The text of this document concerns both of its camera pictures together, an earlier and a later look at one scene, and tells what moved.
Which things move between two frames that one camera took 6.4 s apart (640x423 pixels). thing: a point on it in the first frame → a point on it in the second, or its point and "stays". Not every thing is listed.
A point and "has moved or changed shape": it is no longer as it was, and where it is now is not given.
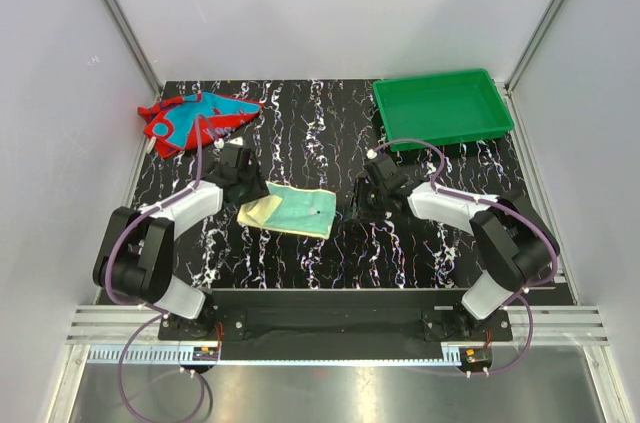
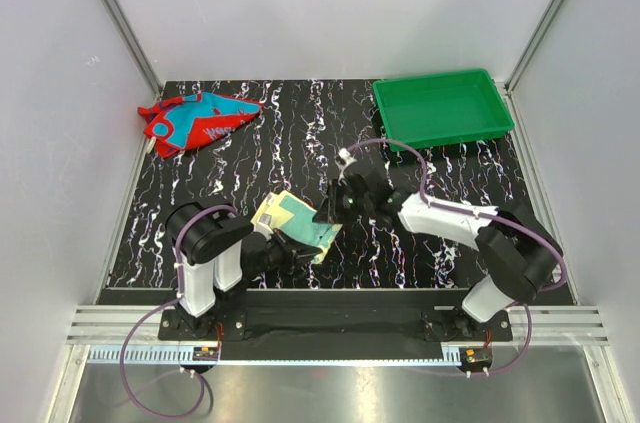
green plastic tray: x=440 y=108 stays
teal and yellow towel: x=307 y=212 has moved or changed shape
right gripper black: x=358 y=207 → x=329 y=208
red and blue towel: x=172 y=123 stays
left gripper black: x=259 y=190 → x=293 y=251
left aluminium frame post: x=147 y=69 stays
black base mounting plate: x=340 y=317 stays
